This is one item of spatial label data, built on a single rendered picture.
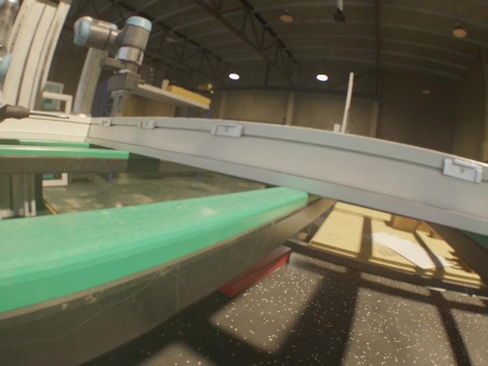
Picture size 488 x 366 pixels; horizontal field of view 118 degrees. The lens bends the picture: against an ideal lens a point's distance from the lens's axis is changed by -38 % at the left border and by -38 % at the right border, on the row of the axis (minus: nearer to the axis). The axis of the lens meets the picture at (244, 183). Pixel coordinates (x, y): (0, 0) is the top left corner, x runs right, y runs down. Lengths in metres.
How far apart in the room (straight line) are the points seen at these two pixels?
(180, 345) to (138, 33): 0.81
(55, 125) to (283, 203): 0.63
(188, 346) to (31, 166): 0.37
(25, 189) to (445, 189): 1.81
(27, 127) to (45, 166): 0.30
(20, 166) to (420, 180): 0.51
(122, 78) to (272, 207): 0.68
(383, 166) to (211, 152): 0.23
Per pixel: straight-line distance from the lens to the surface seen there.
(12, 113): 0.56
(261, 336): 0.45
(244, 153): 0.31
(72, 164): 0.42
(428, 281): 0.90
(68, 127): 0.72
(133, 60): 0.79
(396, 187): 0.27
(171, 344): 0.41
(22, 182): 1.76
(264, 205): 0.15
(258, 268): 0.58
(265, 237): 0.16
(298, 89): 13.08
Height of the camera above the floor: 0.90
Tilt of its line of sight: 7 degrees down
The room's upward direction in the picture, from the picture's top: 9 degrees clockwise
